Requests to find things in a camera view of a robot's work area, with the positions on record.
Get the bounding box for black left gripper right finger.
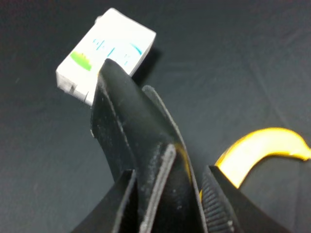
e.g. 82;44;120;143
202;166;289;233

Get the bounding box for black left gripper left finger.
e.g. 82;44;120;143
73;170;136;233

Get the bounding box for black leather glasses case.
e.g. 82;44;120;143
91;59;207;233

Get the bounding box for yellow banana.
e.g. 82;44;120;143
214;127;311;189

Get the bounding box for black tablecloth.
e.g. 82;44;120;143
0;0;311;233

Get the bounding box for white milk carton box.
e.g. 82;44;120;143
55;8;156;105

